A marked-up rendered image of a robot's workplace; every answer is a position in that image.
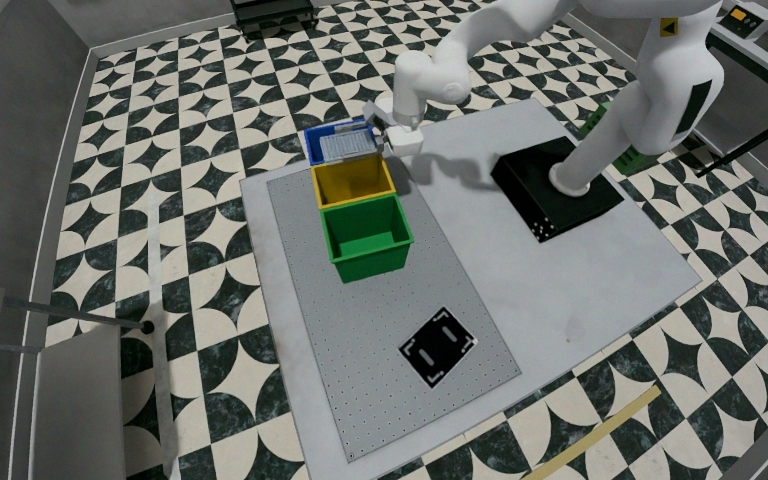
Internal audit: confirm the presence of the green returns bin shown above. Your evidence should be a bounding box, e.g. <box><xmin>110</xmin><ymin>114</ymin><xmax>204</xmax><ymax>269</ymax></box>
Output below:
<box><xmin>319</xmin><ymin>193</ymin><xmax>415</xmax><ymax>284</ymax></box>

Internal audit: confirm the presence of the blue general waste bin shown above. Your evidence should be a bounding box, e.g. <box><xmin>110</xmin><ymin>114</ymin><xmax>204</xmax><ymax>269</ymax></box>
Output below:
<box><xmin>303</xmin><ymin>119</ymin><xmax>376</xmax><ymax>166</ymax></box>

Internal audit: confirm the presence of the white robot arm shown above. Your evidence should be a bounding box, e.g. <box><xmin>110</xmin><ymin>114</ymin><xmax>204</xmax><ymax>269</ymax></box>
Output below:
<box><xmin>361</xmin><ymin>0</ymin><xmax>724</xmax><ymax>197</ymax></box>

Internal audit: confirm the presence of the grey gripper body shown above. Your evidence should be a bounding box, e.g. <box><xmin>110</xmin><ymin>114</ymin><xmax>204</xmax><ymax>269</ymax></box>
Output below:
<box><xmin>376</xmin><ymin>97</ymin><xmax>424</xmax><ymax>157</ymax></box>

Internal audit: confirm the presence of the yellow recycle bin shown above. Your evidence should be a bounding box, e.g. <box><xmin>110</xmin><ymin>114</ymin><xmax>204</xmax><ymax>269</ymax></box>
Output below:
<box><xmin>310</xmin><ymin>153</ymin><xmax>396</xmax><ymax>210</ymax></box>

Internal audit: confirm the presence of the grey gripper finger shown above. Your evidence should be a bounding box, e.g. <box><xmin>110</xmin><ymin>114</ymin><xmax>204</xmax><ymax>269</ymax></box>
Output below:
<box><xmin>342</xmin><ymin>127</ymin><xmax>389</xmax><ymax>162</ymax></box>
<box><xmin>334</xmin><ymin>121</ymin><xmax>371</xmax><ymax>134</ymax></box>

